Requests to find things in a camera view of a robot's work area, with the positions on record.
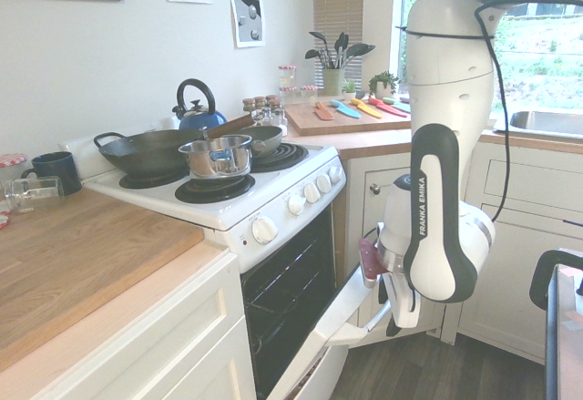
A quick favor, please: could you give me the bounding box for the black two-handled wok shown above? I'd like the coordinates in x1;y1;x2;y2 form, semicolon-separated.
93;128;207;178

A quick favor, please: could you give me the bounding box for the metal oven rack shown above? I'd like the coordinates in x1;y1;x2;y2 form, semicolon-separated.
244;276;330;347

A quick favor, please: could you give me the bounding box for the stainless steel sink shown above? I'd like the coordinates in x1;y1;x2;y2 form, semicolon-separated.
493;108;583;140

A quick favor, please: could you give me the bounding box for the black coil burner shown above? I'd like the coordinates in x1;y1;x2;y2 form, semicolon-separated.
248;142;311;174
174;173;256;204
118;169;184;190

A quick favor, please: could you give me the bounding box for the grey shapes print, small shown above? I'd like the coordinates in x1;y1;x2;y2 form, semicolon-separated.
230;0;267;49

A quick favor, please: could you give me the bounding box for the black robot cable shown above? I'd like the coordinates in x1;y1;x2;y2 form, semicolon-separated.
404;0;518;225

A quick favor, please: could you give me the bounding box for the window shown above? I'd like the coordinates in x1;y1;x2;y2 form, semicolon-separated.
390;0;583;112

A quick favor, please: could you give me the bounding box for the bushy potted plant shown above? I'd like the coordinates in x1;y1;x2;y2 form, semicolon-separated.
367;70;402;100

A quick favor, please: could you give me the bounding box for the dark pan with wooden handle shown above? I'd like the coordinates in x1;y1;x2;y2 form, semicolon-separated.
202;114;284;159

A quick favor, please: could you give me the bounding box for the black wide turner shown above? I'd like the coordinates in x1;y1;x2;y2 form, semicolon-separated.
343;43;377;70

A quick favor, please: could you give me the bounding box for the blue kettle with black handle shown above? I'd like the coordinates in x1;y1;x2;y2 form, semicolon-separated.
171;77;228;133

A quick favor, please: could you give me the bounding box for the large white stove knob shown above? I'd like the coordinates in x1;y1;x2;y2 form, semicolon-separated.
251;216;279;245

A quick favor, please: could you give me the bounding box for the red knife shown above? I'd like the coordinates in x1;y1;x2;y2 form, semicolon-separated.
367;97;409;118

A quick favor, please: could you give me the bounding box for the black kitchen ladle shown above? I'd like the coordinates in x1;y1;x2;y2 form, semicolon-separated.
333;32;350;70

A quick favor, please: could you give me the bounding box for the white corner cabinet door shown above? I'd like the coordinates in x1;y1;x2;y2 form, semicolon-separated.
346;151;456;351

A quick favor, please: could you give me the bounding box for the white counter cabinet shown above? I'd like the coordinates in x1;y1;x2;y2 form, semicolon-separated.
25;249;256;400

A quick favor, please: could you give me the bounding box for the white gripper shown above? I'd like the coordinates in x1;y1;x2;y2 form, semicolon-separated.
376;275;424;339

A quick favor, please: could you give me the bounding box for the black-edged table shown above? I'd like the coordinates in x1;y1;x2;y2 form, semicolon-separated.
544;262;583;400

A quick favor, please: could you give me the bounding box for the jar with red checked lid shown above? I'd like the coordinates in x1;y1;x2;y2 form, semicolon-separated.
0;152;29;183

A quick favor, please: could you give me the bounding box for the yellow knife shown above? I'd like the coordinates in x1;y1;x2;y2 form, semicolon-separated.
350;97;382;119

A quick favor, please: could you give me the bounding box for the tall jar red checked lid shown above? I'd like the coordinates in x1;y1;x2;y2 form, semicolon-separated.
278;65;298;89

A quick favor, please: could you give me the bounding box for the white oven door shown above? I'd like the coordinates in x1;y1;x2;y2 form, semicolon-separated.
312;258;394;349

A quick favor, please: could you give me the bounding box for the pale green utensil holder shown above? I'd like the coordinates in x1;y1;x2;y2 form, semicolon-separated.
322;67;346;97

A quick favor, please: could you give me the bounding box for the black slotted spatula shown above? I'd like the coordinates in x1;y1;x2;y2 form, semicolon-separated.
308;31;330;69

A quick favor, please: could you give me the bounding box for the dark blue mug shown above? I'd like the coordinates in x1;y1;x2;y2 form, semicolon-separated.
20;150;83;196

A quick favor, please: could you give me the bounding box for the white electric stove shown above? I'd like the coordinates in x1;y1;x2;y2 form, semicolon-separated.
56;138;353;400

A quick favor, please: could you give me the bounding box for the black kitchen spoon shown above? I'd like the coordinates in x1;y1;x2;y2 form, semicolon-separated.
304;48;327;70

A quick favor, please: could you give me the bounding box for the white sink cabinet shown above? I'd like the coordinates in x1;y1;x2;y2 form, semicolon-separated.
448;135;583;365

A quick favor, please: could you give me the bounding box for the blue knife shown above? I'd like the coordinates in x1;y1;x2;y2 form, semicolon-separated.
330;98;363;119

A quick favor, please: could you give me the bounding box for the black rounded chair back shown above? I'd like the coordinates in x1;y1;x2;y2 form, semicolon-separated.
529;248;583;313

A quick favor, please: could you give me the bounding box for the stainless steel pot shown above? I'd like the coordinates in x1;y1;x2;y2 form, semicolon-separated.
178;134;254;179

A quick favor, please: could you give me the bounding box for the empty clear glass jar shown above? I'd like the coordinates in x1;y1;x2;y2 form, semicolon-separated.
2;175;66;216

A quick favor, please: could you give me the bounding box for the large wooden butcher block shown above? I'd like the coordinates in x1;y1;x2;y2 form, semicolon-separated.
0;188;206;374

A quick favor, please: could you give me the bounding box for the white stove bottom drawer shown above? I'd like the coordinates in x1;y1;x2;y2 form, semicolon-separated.
254;343;352;400

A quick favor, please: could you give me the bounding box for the wooden cutting board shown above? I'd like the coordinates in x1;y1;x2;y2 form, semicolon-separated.
284;97;414;138

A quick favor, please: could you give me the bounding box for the red mounted wrist camera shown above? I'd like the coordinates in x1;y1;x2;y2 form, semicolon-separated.
358;237;390;291

